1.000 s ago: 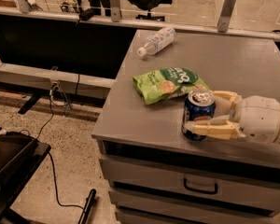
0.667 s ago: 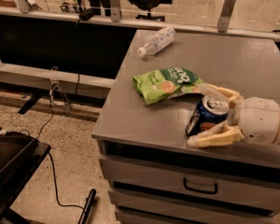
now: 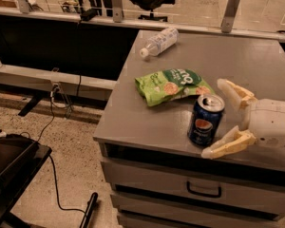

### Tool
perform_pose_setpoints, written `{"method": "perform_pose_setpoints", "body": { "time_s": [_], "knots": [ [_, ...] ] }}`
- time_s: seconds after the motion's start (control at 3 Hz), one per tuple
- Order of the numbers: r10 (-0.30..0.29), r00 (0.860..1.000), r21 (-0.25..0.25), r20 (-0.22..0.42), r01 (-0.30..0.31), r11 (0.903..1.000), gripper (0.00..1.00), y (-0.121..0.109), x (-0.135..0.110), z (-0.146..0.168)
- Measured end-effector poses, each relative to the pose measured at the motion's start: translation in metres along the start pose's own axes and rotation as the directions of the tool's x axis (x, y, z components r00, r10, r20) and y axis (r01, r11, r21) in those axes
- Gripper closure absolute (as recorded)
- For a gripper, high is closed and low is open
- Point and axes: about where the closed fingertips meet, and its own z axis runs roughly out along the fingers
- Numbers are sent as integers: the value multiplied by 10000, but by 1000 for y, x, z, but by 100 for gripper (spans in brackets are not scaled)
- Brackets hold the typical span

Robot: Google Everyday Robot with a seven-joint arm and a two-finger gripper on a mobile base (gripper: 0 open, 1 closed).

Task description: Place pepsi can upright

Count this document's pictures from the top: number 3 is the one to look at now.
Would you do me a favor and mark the black floor cable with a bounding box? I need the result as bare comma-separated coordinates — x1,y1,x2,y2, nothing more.
36,74,99,228

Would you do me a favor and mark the green snack bag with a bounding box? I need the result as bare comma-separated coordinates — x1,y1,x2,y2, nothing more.
135,68,215,106

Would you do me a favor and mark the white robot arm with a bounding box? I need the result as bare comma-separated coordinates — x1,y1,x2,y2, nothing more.
201,79,285,160

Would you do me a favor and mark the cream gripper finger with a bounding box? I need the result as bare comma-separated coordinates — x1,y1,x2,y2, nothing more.
217,79,257,110
201,126,257,160

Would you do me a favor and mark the grey low shelf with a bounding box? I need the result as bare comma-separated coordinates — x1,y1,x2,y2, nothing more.
0,65,116,101

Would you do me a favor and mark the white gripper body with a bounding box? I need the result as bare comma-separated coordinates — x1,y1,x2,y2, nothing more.
243,99,285,148

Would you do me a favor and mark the blue pepsi can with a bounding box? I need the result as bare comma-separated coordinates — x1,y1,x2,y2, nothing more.
187,94,225,147

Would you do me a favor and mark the black drawer handle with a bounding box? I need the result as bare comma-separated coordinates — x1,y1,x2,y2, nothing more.
186,181,222,199

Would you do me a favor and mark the clear plastic water bottle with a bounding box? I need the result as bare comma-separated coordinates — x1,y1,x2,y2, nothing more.
140,28,179,59

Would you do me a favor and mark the grey drawer cabinet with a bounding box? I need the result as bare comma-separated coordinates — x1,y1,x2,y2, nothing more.
94,30,285,228

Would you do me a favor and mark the black tray cart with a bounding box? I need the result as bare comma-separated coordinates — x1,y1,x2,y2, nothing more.
0,134,52,228

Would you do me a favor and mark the black power adapter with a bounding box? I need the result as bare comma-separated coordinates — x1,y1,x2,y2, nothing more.
80,9,97,21

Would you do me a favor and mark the metal railing frame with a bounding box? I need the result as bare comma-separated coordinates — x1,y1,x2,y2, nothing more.
0,0,285,36

